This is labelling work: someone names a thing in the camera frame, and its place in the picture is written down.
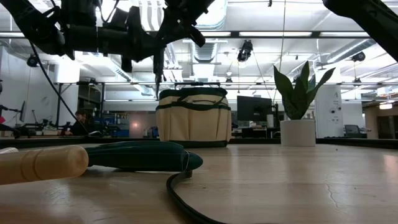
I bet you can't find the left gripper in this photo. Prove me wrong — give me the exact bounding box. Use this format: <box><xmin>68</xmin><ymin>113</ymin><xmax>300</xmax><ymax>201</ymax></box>
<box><xmin>124</xmin><ymin>0</ymin><xmax>216</xmax><ymax>62</ymax></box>

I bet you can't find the cream green gardening tool bag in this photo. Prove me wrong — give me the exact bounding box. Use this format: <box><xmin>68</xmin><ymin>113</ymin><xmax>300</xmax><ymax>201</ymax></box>
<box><xmin>155</xmin><ymin>86</ymin><xmax>233</xmax><ymax>149</ymax></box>

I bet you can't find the thin black strap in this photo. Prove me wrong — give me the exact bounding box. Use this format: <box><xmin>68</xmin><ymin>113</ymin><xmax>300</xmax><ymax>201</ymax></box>
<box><xmin>165</xmin><ymin>170</ymin><xmax>228</xmax><ymax>224</ymax></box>

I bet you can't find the small monitor on arm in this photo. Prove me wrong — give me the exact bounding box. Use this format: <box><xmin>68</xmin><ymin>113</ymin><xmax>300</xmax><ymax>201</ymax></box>
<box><xmin>18</xmin><ymin>100</ymin><xmax>28</xmax><ymax>123</ymax></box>

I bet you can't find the large black monitor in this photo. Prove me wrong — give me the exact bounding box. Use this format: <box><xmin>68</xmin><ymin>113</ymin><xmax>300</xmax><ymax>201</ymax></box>
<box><xmin>236</xmin><ymin>95</ymin><xmax>274</xmax><ymax>123</ymax></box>

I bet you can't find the green snake plant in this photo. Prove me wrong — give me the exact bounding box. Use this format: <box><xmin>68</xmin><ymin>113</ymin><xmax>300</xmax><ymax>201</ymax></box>
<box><xmin>272</xmin><ymin>60</ymin><xmax>336</xmax><ymax>121</ymax></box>

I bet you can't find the blue storage shelf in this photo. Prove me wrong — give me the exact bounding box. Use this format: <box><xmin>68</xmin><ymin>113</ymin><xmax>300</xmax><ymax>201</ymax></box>
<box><xmin>93</xmin><ymin>112</ymin><xmax>131</xmax><ymax>138</ymax></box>

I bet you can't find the person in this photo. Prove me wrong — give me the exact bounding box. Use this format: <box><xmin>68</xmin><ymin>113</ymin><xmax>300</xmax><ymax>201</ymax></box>
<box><xmin>57</xmin><ymin>108</ymin><xmax>96</xmax><ymax>137</ymax></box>

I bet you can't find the white plant pot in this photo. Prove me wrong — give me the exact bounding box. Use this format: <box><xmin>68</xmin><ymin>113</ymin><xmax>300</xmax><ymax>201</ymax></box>
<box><xmin>279</xmin><ymin>119</ymin><xmax>317</xmax><ymax>147</ymax></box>

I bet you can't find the black metal rack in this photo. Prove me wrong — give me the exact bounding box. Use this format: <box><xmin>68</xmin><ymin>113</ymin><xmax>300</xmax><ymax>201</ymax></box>
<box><xmin>54</xmin><ymin>81</ymin><xmax>106</xmax><ymax>127</ymax></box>

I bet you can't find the black office chair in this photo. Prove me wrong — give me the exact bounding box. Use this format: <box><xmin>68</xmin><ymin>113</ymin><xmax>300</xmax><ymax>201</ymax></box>
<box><xmin>344</xmin><ymin>124</ymin><xmax>368</xmax><ymax>139</ymax></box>

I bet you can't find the black ceiling cable reel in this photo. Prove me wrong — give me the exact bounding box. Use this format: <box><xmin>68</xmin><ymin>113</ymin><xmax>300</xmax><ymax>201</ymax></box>
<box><xmin>351</xmin><ymin>51</ymin><xmax>367</xmax><ymax>63</ymax></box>
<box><xmin>26</xmin><ymin>54</ymin><xmax>40</xmax><ymax>68</ymax></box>
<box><xmin>237</xmin><ymin>39</ymin><xmax>254</xmax><ymax>63</ymax></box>

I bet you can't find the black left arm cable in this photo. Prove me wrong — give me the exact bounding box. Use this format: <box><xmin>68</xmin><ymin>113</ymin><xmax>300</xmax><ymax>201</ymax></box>
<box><xmin>29</xmin><ymin>40</ymin><xmax>103</xmax><ymax>138</ymax></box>

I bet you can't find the black aluminium table frame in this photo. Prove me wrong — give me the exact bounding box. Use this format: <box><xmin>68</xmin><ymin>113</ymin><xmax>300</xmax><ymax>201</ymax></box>
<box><xmin>0</xmin><ymin>136</ymin><xmax>398</xmax><ymax>150</ymax></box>

